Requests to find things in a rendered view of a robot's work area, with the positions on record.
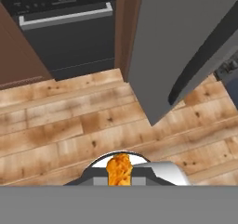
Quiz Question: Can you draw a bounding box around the black oven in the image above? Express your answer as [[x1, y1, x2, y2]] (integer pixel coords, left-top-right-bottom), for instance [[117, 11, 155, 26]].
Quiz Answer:
[[0, 0, 117, 82]]

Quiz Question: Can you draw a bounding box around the silver oven door handle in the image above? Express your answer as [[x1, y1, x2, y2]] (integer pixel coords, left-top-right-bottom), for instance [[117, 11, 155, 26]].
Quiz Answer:
[[18, 1, 114, 31]]

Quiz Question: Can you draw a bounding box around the grey fridge door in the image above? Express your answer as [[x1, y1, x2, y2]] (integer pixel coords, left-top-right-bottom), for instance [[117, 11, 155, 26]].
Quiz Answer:
[[126, 0, 238, 127]]

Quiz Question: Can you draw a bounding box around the black fridge door handle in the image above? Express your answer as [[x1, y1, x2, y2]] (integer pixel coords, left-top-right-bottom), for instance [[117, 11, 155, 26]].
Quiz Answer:
[[166, 0, 238, 107]]

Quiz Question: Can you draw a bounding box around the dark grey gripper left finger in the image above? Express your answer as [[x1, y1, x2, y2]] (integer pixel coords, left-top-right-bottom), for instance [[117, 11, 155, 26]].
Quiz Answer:
[[63, 166, 110, 187]]

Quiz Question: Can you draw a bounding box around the brown wooden cupboard panel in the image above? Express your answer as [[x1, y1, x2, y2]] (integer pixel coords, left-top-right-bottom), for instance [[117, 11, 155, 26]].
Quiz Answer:
[[113, 0, 145, 84], [0, 2, 54, 91]]

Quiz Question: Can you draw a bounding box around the white round object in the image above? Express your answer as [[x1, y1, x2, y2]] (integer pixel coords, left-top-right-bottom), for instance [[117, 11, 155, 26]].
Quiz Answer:
[[87, 150, 191, 187]]

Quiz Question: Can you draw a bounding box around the orange shrimp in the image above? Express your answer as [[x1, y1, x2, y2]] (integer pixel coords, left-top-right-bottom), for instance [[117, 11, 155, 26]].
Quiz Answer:
[[105, 152, 134, 187]]

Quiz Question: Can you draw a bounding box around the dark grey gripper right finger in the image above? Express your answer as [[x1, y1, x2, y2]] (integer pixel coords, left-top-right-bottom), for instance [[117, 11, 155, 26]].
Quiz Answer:
[[131, 163, 175, 187]]

